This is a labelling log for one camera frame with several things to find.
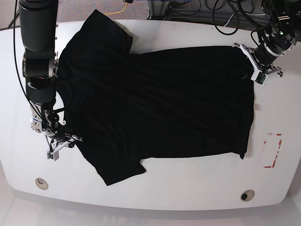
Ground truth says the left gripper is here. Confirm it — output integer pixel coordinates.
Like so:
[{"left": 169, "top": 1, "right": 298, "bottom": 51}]
[{"left": 233, "top": 43, "right": 283, "bottom": 78}]

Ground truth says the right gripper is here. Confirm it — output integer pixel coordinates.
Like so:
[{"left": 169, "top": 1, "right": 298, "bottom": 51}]
[{"left": 46, "top": 132, "right": 82, "bottom": 153}]

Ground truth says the black t-shirt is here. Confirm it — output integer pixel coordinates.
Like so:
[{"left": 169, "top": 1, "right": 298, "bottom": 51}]
[{"left": 56, "top": 10, "right": 254, "bottom": 186}]

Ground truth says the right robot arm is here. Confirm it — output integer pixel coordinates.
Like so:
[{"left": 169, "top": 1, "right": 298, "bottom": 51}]
[{"left": 14, "top": 0, "right": 82, "bottom": 160}]

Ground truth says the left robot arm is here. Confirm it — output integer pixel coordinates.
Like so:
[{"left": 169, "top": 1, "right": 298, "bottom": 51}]
[{"left": 237, "top": 0, "right": 301, "bottom": 85}]

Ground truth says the red tape rectangle marking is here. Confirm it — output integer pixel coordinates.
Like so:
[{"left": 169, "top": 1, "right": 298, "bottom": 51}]
[{"left": 261, "top": 133, "right": 282, "bottom": 169}]

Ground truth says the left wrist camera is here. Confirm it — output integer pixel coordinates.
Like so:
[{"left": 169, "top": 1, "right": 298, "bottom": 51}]
[{"left": 251, "top": 72, "right": 268, "bottom": 86}]

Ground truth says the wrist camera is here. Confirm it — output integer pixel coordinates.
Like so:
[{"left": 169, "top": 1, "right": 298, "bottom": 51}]
[
  {"left": 47, "top": 151, "right": 59, "bottom": 161},
  {"left": 251, "top": 72, "right": 268, "bottom": 86}
]

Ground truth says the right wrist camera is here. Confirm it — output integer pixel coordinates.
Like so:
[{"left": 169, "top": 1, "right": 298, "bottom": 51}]
[{"left": 47, "top": 151, "right": 59, "bottom": 161}]

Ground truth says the left table cable grommet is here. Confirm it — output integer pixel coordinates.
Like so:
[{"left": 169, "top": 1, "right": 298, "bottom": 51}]
[{"left": 35, "top": 178, "right": 48, "bottom": 190}]

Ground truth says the table cable grommet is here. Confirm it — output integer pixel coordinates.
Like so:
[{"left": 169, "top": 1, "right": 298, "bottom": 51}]
[
  {"left": 240, "top": 190, "right": 255, "bottom": 202},
  {"left": 35, "top": 178, "right": 48, "bottom": 190}
]

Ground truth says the white cable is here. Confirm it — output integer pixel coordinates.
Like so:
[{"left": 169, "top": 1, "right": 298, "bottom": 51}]
[{"left": 223, "top": 10, "right": 266, "bottom": 28}]

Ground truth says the right table cable grommet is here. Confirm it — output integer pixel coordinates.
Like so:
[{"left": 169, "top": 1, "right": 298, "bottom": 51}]
[{"left": 240, "top": 190, "right": 255, "bottom": 202}]

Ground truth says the yellow cable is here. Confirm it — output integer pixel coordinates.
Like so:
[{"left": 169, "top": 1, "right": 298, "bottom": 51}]
[{"left": 105, "top": 2, "right": 129, "bottom": 15}]

